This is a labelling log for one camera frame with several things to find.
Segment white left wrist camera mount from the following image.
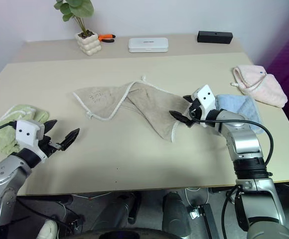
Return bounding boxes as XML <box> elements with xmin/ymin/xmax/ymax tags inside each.
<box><xmin>13</xmin><ymin>119</ymin><xmax>47</xmax><ymax>164</ymax></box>

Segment long black box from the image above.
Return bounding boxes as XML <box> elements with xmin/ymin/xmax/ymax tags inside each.
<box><xmin>197</xmin><ymin>30</ymin><xmax>233</xmax><ymax>45</ymax></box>

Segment light pink towel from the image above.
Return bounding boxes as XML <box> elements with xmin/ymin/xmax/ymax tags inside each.
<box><xmin>230</xmin><ymin>64</ymin><xmax>289</xmax><ymax>109</ymax></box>

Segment light blue towel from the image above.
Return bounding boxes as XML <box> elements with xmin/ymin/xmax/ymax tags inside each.
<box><xmin>214</xmin><ymin>94</ymin><xmax>264</xmax><ymax>134</ymax></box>

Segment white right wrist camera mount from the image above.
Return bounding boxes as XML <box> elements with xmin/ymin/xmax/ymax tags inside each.
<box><xmin>190</xmin><ymin>84</ymin><xmax>219</xmax><ymax>128</ymax></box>

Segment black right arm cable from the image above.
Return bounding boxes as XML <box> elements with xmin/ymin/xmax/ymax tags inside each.
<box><xmin>189</xmin><ymin>111</ymin><xmax>276</xmax><ymax>175</ymax></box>

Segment dark rounded leg shape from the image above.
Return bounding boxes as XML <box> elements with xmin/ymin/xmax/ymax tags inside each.
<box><xmin>104</xmin><ymin>192</ymin><xmax>143</xmax><ymax>225</ymax></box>

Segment beige towel with white trim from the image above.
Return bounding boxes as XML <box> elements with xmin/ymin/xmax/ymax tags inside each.
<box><xmin>72</xmin><ymin>75</ymin><xmax>193</xmax><ymax>143</ymax></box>

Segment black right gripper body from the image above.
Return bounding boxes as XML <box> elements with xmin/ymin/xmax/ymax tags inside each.
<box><xmin>187</xmin><ymin>98</ymin><xmax>206</xmax><ymax>128</ymax></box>

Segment white shoe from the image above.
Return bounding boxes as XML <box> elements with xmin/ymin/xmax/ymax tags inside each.
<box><xmin>36</xmin><ymin>219</ymin><xmax>59</xmax><ymax>239</ymax></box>

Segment light green towel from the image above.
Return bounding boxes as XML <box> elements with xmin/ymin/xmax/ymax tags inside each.
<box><xmin>0</xmin><ymin>104</ymin><xmax>50</xmax><ymax>154</ymax></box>

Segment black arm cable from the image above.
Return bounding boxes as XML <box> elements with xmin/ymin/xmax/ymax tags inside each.
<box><xmin>0</xmin><ymin>120</ymin><xmax>17</xmax><ymax>144</ymax></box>
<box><xmin>189</xmin><ymin>111</ymin><xmax>276</xmax><ymax>175</ymax></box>

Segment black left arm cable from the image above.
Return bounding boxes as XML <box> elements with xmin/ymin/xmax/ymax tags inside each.
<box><xmin>0</xmin><ymin>120</ymin><xmax>17</xmax><ymax>144</ymax></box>

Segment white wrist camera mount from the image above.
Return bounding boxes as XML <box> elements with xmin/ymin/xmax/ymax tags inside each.
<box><xmin>13</xmin><ymin>119</ymin><xmax>47</xmax><ymax>164</ymax></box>
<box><xmin>190</xmin><ymin>84</ymin><xmax>219</xmax><ymax>128</ymax></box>

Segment thin white cable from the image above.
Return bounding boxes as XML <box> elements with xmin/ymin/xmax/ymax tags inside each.
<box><xmin>183</xmin><ymin>187</ymin><xmax>203</xmax><ymax>208</ymax></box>

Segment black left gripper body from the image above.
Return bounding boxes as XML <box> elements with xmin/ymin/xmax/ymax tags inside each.
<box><xmin>38</xmin><ymin>134</ymin><xmax>62</xmax><ymax>158</ymax></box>

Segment flat white box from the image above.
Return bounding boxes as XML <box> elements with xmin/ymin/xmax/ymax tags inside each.
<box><xmin>128</xmin><ymin>37</ymin><xmax>170</xmax><ymax>54</ymax></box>

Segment black flat bar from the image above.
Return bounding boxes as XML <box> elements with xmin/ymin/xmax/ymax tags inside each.
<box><xmin>196</xmin><ymin>203</ymin><xmax>220</xmax><ymax>239</ymax></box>

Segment orange handled pliers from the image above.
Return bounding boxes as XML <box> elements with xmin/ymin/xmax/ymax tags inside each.
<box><xmin>97</xmin><ymin>33</ymin><xmax>117</xmax><ymax>44</ymax></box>

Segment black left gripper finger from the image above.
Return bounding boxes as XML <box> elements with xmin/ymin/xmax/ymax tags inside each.
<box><xmin>43</xmin><ymin>119</ymin><xmax>58</xmax><ymax>137</ymax></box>
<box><xmin>59</xmin><ymin>127</ymin><xmax>81</xmax><ymax>152</ymax></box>

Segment grey rounded leg shape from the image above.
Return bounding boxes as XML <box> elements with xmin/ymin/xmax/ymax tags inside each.
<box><xmin>162</xmin><ymin>192</ymin><xmax>191</xmax><ymax>239</ymax></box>

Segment green plant in white pot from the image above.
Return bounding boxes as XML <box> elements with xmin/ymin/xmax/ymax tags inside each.
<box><xmin>53</xmin><ymin>0</ymin><xmax>103</xmax><ymax>56</ymax></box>

